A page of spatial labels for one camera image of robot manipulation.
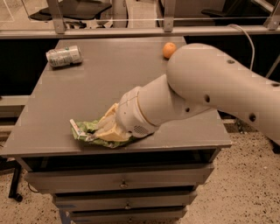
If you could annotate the middle grey drawer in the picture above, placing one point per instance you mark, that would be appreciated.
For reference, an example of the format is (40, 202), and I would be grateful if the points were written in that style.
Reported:
(126, 201)

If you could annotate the black stand leg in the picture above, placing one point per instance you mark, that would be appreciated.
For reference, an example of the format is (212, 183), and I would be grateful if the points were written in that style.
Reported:
(6, 165)

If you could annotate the crushed silver soda can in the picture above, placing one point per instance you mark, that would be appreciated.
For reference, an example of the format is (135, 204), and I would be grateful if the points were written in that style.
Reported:
(64, 56)

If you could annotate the top grey drawer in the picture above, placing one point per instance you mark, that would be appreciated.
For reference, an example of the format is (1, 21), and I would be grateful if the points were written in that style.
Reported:
(119, 178)

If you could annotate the green jalapeno chip bag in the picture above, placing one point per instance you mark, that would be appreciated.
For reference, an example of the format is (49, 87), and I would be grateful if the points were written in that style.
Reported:
(85, 132)

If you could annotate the black office chair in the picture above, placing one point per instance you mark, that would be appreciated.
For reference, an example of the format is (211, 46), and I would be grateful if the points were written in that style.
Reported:
(83, 9)

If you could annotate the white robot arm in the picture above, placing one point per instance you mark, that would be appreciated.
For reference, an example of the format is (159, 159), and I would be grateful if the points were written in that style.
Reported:
(198, 78)

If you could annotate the bottom grey drawer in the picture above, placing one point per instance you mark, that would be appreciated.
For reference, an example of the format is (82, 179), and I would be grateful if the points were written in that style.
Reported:
(134, 214)

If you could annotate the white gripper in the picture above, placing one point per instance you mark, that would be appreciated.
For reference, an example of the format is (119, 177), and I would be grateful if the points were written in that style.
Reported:
(130, 114)

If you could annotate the orange fruit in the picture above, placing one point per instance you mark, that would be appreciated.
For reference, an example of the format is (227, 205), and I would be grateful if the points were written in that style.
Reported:
(169, 49)

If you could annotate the grey drawer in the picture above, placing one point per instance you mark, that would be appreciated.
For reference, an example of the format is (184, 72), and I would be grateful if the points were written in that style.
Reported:
(119, 178)
(126, 201)
(134, 214)

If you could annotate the grey metal railing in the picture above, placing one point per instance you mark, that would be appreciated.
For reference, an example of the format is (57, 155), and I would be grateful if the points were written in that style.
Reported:
(42, 19)

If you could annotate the grey drawer cabinet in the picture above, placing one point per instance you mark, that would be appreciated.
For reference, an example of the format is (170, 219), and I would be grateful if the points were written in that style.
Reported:
(42, 140)

